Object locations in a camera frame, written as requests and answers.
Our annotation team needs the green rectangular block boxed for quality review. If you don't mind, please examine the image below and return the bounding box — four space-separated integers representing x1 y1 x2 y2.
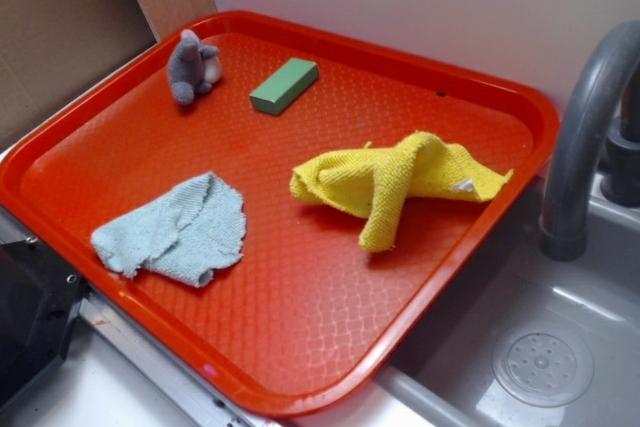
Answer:
249 58 319 116

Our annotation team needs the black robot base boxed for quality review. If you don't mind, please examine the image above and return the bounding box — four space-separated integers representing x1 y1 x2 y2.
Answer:
1 236 87 414

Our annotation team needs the gray plastic sink basin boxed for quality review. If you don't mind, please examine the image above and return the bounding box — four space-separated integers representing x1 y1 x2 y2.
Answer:
375 174 640 427

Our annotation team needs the light blue cloth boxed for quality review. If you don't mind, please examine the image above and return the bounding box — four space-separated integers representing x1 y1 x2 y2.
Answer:
91 172 247 288

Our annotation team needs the gray sink faucet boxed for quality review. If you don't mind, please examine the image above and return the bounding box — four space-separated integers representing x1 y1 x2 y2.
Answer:
539 20 639 261

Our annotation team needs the red plastic tray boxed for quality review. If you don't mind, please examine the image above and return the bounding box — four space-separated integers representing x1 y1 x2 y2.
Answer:
1 11 559 419

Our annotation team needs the gray plush animal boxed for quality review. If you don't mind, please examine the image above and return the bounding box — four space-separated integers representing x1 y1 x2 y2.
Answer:
167 29 222 106

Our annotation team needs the yellow cloth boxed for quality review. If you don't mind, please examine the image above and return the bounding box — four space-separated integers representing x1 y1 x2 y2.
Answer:
289 132 514 253

